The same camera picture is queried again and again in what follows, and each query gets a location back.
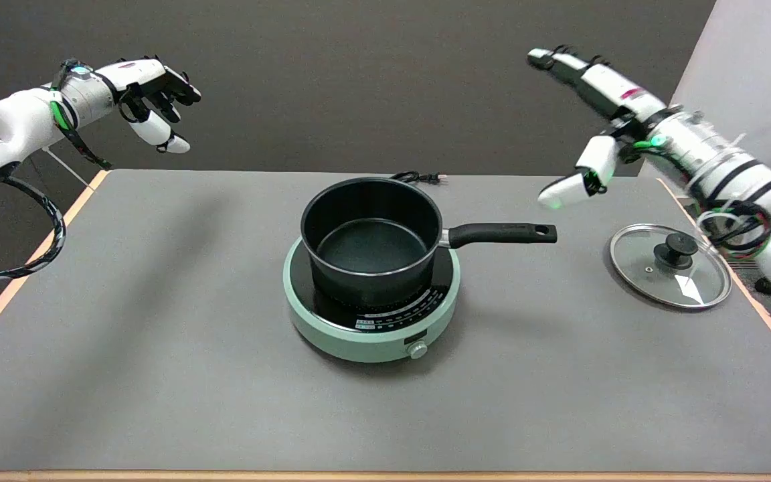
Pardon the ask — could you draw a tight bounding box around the black power cord with plug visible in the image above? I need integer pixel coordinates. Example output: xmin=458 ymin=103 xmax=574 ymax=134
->
xmin=389 ymin=171 xmax=448 ymax=185

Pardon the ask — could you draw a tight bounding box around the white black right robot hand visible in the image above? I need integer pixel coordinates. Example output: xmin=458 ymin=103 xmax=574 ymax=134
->
xmin=526 ymin=46 xmax=669 ymax=210

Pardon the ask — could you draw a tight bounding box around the thick black braided cable loop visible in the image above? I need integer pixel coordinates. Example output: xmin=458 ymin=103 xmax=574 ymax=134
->
xmin=0 ymin=175 xmax=67 ymax=283

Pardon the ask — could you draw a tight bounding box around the grey table mat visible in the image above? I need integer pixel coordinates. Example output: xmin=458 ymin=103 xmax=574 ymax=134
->
xmin=0 ymin=169 xmax=771 ymax=473

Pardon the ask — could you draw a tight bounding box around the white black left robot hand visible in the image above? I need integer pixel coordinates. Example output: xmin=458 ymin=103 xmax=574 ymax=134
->
xmin=112 ymin=55 xmax=202 ymax=155

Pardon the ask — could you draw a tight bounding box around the glass pot lid black knob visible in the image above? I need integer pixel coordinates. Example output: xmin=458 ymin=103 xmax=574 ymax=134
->
xmin=610 ymin=223 xmax=733 ymax=311

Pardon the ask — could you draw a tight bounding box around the green black left arm cable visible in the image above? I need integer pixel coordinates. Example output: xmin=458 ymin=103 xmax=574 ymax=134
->
xmin=50 ymin=59 xmax=113 ymax=170

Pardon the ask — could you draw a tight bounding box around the green black arm cable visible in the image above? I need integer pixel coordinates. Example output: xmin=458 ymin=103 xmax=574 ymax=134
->
xmin=693 ymin=199 xmax=771 ymax=262
xmin=50 ymin=59 xmax=113 ymax=170

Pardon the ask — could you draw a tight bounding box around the mint green induction cooker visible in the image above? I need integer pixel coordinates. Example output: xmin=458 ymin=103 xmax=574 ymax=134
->
xmin=282 ymin=236 xmax=461 ymax=364

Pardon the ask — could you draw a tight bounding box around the black saucepan with long handle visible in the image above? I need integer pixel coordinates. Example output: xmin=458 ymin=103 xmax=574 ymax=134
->
xmin=300 ymin=177 xmax=558 ymax=310

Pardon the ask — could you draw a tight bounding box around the green black right arm cable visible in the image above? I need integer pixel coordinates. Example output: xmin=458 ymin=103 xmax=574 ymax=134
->
xmin=693 ymin=199 xmax=771 ymax=262

